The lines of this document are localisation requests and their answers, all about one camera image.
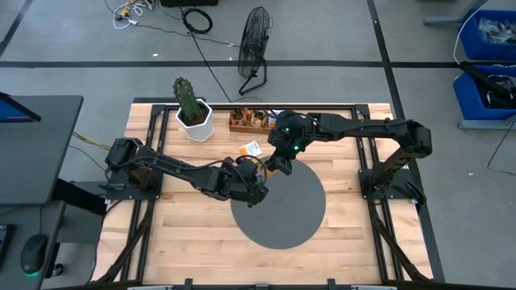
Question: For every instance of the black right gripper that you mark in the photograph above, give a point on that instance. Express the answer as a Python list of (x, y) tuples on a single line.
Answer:
[(296, 139)]

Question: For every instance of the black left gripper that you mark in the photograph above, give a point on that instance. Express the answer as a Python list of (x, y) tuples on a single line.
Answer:
[(250, 191)]

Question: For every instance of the peach passion fruit tea packet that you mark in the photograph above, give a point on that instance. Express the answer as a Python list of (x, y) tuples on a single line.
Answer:
[(272, 174), (258, 119), (240, 117)]

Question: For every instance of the white orange Tazo tea packet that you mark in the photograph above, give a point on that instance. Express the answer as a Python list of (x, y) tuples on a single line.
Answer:
[(272, 121), (250, 148)]

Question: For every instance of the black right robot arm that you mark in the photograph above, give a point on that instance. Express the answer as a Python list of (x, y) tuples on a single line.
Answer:
[(363, 125)]

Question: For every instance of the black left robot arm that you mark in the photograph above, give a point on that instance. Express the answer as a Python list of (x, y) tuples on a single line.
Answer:
[(181, 173)]

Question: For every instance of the wooden tea box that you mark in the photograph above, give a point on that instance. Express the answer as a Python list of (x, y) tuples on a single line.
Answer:
[(242, 129)]

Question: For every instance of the round grey woven placemat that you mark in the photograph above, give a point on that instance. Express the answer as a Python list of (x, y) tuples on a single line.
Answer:
[(282, 217)]

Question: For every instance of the white hexagonal planter pot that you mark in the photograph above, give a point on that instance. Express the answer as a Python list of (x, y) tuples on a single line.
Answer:
[(199, 131)]

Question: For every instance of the black floor fan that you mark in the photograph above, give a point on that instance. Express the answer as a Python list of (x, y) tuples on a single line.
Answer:
[(253, 40)]

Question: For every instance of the green cactus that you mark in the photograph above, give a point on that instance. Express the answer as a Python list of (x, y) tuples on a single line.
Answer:
[(187, 98)]

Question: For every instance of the blue plastic bin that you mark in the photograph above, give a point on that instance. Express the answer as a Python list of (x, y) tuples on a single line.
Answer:
[(467, 104)]

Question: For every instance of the grey table leg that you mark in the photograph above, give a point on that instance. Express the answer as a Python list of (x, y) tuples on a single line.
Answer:
[(483, 124), (443, 20)]

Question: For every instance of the blue bin with scrap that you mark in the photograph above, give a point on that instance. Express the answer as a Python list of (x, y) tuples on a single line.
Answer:
[(469, 44)]

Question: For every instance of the dark grey desk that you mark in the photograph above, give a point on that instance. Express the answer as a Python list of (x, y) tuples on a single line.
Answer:
[(40, 161)]

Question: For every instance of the black computer mouse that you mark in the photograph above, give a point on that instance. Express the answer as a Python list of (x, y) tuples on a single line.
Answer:
[(34, 253)]

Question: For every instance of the black computer monitor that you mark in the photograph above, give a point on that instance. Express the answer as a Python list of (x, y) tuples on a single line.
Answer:
[(16, 114)]

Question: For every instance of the black keyboard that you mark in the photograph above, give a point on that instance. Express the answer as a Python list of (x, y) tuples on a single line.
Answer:
[(4, 245)]

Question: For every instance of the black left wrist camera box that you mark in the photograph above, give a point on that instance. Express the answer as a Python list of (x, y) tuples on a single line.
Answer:
[(246, 167)]

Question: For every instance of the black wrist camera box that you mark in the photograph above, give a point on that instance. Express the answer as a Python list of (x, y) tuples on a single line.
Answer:
[(282, 165), (246, 167)]

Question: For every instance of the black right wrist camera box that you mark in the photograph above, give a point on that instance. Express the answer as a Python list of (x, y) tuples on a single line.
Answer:
[(282, 165)]

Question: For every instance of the black rig frame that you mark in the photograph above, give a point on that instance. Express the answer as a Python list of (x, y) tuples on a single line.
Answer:
[(158, 109)]

